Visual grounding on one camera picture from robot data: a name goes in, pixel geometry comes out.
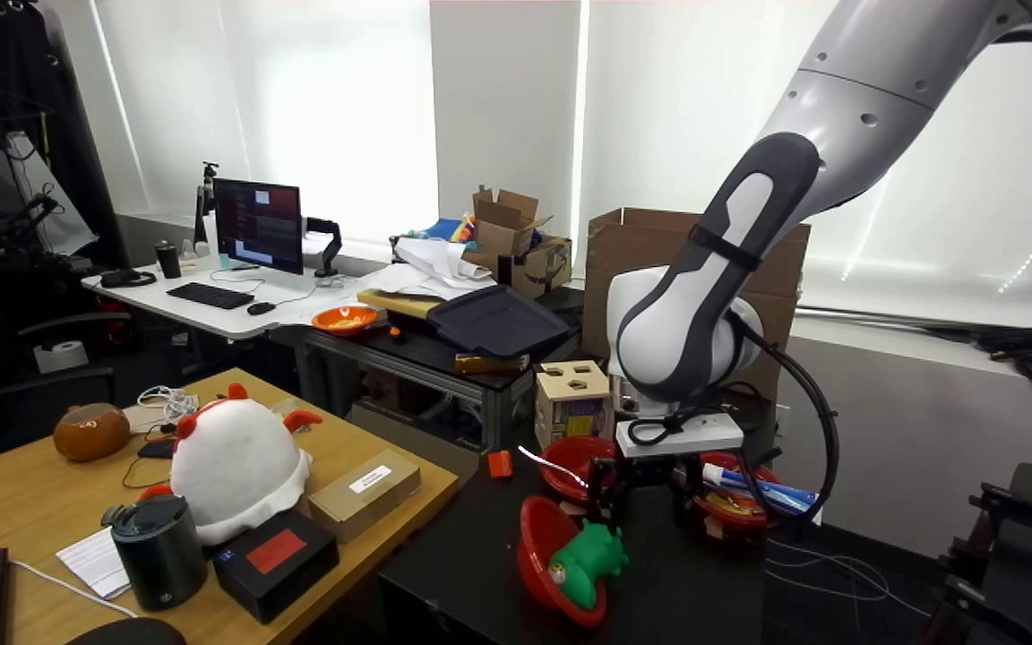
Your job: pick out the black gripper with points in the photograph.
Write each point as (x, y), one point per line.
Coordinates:
(661, 477)

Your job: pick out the green plush toy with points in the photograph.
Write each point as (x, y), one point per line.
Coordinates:
(590, 560)

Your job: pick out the red plastic bowl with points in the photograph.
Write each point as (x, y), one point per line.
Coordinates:
(535, 556)

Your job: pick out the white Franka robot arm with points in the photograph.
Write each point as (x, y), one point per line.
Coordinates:
(851, 108)

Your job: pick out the red bowl with spoon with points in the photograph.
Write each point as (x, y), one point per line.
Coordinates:
(571, 459)

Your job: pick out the orange fruit toy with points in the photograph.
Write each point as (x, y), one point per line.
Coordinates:
(723, 515)

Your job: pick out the red bowl with toothpaste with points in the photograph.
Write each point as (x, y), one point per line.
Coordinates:
(732, 515)

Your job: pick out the orange bowl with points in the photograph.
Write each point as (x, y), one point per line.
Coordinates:
(348, 319)

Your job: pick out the white spoon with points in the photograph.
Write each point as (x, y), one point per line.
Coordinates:
(535, 457)

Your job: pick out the wooden shape sorter box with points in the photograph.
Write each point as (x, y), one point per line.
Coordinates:
(575, 398)

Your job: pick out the small red block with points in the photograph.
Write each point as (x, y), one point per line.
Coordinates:
(498, 465)

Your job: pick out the white blue toothpaste tube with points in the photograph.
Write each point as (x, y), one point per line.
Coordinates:
(780, 493)

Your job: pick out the grey metal table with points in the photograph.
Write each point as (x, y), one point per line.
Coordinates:
(419, 370)

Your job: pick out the flat tan cardboard box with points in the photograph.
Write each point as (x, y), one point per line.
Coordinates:
(359, 489)

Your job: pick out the large brown cardboard box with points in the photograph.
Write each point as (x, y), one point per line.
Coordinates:
(645, 244)

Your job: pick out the small open cardboard box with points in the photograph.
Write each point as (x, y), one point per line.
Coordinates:
(504, 226)

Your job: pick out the stack of white papers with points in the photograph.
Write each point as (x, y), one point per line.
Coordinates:
(439, 262)

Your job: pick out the small black computer mouse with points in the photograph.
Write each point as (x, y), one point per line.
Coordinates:
(258, 309)

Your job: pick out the black clamp rack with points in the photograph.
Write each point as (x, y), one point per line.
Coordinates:
(1020, 560)

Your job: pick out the computer monitor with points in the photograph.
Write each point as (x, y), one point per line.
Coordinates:
(258, 224)

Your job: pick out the black desk keyboard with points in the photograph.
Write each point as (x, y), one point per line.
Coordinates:
(211, 297)

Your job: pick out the black mug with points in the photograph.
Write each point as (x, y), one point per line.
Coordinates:
(160, 554)

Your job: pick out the clear plastic bag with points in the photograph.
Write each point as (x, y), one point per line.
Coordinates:
(160, 409)

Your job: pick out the white desk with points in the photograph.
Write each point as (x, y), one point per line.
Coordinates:
(179, 313)

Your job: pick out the black cup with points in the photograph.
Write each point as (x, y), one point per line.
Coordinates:
(170, 260)

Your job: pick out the large black oval mouse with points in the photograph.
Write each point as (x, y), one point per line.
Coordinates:
(127, 631)

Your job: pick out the white paper sheet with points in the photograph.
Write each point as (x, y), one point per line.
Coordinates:
(95, 560)

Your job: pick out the brown football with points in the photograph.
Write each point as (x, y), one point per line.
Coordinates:
(89, 433)

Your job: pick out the black headset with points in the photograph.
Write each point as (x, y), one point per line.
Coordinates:
(127, 276)

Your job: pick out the wooden desk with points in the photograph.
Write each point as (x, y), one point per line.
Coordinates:
(16, 502)

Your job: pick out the black office chair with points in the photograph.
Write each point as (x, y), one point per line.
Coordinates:
(16, 360)

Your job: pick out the hanging dark clothes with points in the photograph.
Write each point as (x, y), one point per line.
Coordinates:
(2, 119)

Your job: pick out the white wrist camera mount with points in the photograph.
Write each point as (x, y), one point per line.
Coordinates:
(682, 434)

